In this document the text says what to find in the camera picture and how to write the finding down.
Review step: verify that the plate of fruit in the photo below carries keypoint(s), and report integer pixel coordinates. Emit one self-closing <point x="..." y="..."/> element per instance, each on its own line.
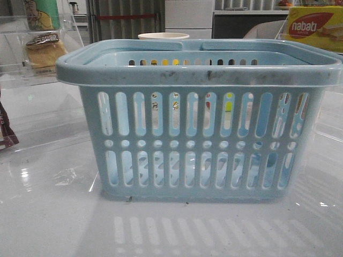
<point x="285" y="3"/>

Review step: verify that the left clear acrylic shelf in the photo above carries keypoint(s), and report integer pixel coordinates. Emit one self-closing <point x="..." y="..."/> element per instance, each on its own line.
<point x="16" y="70"/>

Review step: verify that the white refrigerator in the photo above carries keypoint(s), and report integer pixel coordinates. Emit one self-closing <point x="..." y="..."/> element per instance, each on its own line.
<point x="194" y="18"/>

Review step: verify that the yellow nabati wafer box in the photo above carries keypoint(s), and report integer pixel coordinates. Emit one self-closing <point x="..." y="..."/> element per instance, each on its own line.
<point x="303" y="10"/>

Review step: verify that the red belt stanchion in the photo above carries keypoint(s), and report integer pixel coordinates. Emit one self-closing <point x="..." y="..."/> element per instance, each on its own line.
<point x="126" y="17"/>

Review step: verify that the green yellow snack bag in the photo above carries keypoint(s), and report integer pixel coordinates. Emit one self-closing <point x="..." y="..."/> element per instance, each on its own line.
<point x="42" y="15"/>

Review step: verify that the beige sofa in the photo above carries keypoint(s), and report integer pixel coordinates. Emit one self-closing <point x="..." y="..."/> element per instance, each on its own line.
<point x="266" y="30"/>

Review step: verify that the light blue plastic basket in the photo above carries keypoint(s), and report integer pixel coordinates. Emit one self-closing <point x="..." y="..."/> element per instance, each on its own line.
<point x="155" y="110"/>

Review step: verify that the dark brown snack packet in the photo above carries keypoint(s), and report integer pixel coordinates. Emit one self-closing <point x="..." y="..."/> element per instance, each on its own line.
<point x="8" y="137"/>

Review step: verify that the packaged bread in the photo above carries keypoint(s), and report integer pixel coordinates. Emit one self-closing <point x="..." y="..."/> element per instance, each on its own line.
<point x="44" y="50"/>

